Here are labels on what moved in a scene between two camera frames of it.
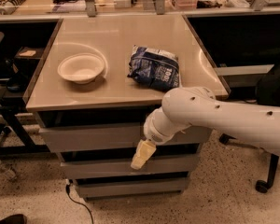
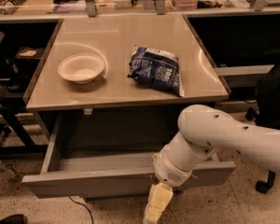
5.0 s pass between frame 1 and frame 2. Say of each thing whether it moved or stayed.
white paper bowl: stayed
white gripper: moved
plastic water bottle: stayed
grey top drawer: moved
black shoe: stayed
